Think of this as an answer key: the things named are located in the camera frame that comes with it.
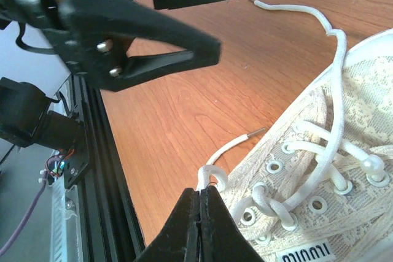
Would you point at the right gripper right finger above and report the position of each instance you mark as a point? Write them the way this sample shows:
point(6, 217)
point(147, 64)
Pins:
point(220, 238)

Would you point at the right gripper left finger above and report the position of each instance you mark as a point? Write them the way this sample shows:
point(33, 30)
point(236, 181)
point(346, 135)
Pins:
point(179, 239)

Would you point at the white shoelace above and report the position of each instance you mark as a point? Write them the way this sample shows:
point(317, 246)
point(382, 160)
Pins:
point(302, 149)

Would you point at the cream white lace sneaker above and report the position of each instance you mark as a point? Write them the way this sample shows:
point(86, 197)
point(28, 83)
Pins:
point(353, 227)

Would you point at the black aluminium frame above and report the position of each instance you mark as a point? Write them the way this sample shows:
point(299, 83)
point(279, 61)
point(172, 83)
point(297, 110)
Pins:
point(110, 229)

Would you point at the light blue slotted cable duct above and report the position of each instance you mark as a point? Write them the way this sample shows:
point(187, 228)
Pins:
point(58, 240)

